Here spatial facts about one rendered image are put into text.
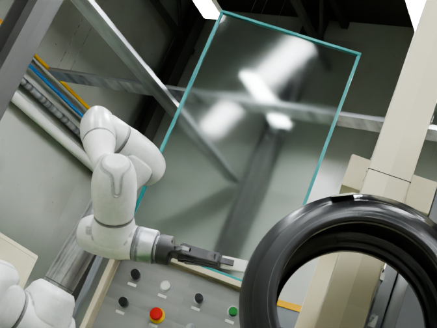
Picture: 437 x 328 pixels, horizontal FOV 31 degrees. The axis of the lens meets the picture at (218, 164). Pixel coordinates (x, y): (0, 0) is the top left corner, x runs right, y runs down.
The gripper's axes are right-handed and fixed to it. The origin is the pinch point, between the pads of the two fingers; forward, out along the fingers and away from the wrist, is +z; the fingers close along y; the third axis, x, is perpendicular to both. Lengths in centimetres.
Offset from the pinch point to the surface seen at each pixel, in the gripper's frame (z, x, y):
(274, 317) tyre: 12.7, 13.2, -12.4
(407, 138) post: 40, -55, 26
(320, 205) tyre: 18.4, -16.6, -10.5
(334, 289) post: 27.0, -5.0, 25.9
